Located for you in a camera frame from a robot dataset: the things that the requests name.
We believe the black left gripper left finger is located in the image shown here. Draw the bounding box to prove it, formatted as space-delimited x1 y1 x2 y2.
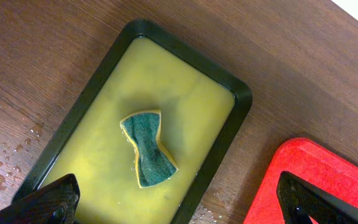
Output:
0 174 80 224

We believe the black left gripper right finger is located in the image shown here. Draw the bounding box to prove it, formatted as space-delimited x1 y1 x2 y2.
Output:
277 171 358 224

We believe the yellow green scrub sponge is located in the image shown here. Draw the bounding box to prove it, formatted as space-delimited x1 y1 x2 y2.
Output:
120 110 178 189

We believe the red plastic tray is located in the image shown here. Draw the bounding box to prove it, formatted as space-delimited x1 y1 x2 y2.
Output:
244 138 358 223

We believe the black tub of yellow water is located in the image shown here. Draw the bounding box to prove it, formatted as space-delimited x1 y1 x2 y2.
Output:
13 19 252 223

